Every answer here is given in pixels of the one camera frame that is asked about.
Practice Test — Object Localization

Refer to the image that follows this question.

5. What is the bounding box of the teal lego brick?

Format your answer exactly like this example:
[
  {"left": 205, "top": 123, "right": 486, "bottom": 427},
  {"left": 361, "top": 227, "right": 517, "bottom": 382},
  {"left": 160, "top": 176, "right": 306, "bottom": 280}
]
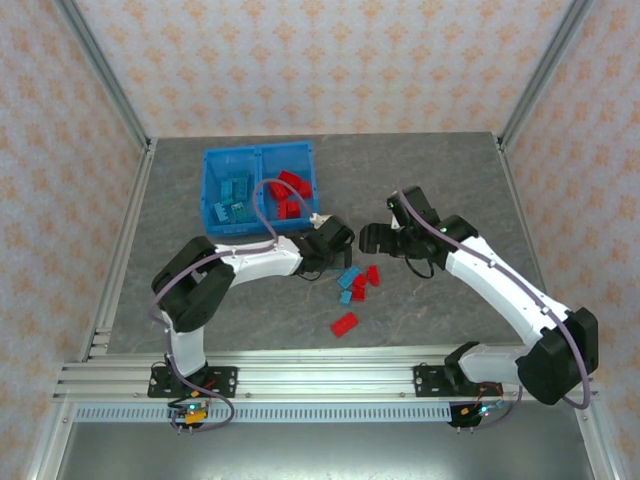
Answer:
[{"left": 227, "top": 201, "right": 257, "bottom": 225}]

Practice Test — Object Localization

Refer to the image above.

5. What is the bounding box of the blue two-compartment bin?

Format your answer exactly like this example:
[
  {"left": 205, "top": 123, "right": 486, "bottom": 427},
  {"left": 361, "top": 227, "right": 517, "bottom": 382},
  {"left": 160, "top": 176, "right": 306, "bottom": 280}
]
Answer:
[{"left": 201, "top": 140, "right": 324, "bottom": 238}]

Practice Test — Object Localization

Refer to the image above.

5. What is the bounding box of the brushed metal panel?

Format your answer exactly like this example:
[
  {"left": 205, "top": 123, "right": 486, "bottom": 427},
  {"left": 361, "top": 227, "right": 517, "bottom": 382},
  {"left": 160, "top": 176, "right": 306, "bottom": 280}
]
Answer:
[{"left": 52, "top": 422, "right": 599, "bottom": 480}]

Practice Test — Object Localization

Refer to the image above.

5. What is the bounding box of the aluminium table side rail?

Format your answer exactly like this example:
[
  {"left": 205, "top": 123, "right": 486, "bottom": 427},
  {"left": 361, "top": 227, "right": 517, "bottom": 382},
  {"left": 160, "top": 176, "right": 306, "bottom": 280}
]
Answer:
[
  {"left": 77, "top": 137, "right": 159, "bottom": 364},
  {"left": 492, "top": 132, "right": 572, "bottom": 361}
]

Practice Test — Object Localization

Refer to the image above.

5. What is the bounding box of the aluminium mounting rail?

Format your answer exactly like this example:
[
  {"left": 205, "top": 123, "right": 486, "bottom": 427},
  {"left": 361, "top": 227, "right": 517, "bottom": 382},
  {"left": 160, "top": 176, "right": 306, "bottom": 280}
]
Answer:
[{"left": 52, "top": 347, "right": 601, "bottom": 404}]

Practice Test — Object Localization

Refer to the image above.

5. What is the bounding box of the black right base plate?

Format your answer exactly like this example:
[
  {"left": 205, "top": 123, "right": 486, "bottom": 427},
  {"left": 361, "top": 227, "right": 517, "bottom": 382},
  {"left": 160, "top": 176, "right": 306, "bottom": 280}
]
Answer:
[{"left": 412, "top": 363, "right": 505, "bottom": 400}]

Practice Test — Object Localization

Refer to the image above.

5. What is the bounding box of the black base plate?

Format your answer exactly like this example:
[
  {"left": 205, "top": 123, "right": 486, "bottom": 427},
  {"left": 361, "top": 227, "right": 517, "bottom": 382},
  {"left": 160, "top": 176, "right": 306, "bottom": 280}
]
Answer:
[
  {"left": 146, "top": 365, "right": 239, "bottom": 400},
  {"left": 412, "top": 363, "right": 505, "bottom": 400}
]

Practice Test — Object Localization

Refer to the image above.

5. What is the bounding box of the slotted grey cable duct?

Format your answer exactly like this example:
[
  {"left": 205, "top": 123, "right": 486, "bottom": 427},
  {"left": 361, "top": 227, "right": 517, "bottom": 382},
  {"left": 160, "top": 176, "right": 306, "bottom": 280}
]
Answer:
[{"left": 73, "top": 403, "right": 454, "bottom": 424}]

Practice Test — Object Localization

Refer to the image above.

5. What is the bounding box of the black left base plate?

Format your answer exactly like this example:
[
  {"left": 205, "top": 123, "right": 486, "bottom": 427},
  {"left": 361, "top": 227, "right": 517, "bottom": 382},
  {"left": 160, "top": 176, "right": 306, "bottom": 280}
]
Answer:
[{"left": 146, "top": 365, "right": 239, "bottom": 400}]

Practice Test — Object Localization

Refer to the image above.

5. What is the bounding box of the aluminium frame post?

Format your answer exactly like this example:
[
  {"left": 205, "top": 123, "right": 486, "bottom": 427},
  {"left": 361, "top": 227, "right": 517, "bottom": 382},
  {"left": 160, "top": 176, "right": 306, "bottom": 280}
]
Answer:
[
  {"left": 52, "top": 0, "right": 154, "bottom": 151},
  {"left": 496, "top": 0, "right": 599, "bottom": 151}
]

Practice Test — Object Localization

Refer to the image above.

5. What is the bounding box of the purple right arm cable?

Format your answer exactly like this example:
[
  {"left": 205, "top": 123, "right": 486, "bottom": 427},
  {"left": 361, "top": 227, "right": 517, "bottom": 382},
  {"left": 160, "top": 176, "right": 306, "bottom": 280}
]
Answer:
[{"left": 395, "top": 188, "right": 593, "bottom": 431}]

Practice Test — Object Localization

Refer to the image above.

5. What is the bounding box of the aluminium frame leg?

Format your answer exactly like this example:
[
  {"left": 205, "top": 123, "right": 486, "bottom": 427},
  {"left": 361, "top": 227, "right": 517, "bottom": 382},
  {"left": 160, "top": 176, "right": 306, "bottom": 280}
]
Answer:
[
  {"left": 24, "top": 399, "right": 76, "bottom": 480},
  {"left": 572, "top": 399, "right": 624, "bottom": 480}
]

